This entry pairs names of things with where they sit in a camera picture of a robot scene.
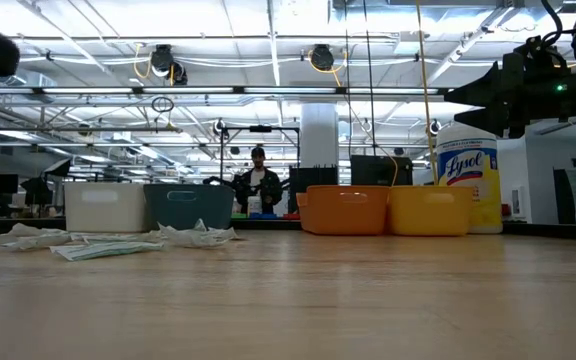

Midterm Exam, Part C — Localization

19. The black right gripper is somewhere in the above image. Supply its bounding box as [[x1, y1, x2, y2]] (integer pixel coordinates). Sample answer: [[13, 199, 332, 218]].
[[443, 49, 576, 140]]

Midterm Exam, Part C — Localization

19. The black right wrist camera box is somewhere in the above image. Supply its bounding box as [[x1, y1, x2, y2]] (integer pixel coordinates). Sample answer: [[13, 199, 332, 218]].
[[512, 34, 560, 71]]

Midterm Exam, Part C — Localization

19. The long ceiling light bar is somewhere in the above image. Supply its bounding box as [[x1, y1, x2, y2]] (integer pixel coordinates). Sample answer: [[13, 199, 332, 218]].
[[0, 85, 469, 97]]

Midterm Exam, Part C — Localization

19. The white building column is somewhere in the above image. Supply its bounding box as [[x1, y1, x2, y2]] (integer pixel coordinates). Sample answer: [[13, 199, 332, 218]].
[[300, 102, 340, 169]]

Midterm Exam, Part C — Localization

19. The black ceiling cable reel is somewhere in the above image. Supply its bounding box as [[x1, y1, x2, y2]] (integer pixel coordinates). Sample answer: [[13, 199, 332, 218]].
[[309, 43, 337, 72], [149, 43, 189, 86]]

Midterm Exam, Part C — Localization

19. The black hanging cable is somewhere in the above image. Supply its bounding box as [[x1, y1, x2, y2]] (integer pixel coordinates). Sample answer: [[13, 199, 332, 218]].
[[362, 0, 375, 157]]

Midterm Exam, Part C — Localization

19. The yellow plastic bin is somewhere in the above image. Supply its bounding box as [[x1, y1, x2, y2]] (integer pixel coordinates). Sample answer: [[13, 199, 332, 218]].
[[387, 185, 475, 236]]

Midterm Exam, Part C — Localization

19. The teal plastic bin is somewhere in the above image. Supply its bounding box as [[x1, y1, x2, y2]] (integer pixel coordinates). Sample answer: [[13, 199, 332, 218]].
[[142, 183, 236, 231]]

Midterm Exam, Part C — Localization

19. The person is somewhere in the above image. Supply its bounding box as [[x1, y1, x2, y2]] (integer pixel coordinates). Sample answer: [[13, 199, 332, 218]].
[[237, 145, 285, 215]]

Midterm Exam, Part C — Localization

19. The black metal frame stand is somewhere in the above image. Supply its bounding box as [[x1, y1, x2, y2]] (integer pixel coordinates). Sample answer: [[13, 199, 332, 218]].
[[219, 124, 302, 187]]

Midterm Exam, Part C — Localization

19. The thin orange hanging cable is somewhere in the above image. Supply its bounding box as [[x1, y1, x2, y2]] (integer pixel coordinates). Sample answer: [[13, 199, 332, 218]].
[[345, 94, 399, 187]]

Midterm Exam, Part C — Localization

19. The thick yellow hanging cable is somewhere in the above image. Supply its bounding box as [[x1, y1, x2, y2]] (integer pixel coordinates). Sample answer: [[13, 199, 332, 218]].
[[415, 0, 440, 187]]

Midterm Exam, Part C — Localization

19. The Lysol wipes canister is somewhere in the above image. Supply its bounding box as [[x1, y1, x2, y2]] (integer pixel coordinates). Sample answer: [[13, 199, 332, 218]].
[[436, 123, 503, 235]]

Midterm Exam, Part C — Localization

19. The orange plastic bin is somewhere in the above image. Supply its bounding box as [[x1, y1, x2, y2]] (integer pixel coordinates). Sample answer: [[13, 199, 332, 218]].
[[296, 185, 390, 236]]

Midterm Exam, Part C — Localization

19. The white plastic bin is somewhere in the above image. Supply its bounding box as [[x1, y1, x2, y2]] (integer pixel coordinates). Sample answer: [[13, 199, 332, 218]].
[[63, 181, 150, 234]]

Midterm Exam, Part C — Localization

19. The white green-stripe packet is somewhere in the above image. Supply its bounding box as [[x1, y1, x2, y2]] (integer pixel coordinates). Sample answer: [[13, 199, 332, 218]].
[[70, 231, 162, 245], [50, 241, 165, 262]]

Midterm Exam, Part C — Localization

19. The black cable loop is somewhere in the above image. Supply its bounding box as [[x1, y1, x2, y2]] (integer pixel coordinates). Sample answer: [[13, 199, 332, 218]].
[[150, 95, 175, 114]]

